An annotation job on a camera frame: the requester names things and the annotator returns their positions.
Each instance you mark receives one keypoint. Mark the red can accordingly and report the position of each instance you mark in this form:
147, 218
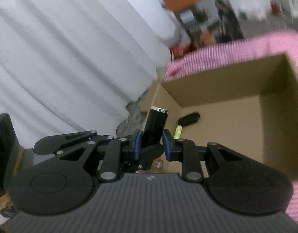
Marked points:
179, 51

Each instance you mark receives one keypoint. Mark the red bottle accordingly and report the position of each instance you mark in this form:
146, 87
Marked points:
275, 6

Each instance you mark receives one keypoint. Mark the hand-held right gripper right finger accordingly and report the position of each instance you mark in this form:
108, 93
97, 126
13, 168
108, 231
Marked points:
166, 146

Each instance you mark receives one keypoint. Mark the pink striped blanket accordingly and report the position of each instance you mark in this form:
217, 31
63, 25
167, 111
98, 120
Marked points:
212, 53

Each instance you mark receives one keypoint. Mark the green tube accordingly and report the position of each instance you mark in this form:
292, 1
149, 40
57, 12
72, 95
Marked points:
178, 131

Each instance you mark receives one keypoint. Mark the brown cardboard box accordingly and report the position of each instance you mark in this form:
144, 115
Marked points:
224, 126

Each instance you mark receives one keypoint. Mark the white plastic container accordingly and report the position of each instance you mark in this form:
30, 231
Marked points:
253, 7

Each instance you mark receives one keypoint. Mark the white curtain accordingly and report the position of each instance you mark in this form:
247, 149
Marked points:
66, 53

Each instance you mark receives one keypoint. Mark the black tube with silver cap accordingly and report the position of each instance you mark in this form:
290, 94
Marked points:
155, 126

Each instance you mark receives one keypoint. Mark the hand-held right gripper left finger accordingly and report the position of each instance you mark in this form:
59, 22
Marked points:
138, 143

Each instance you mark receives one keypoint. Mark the black oval case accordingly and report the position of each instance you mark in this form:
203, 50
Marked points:
190, 119

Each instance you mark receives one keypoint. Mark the black speaker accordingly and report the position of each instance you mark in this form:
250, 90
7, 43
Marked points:
5, 148

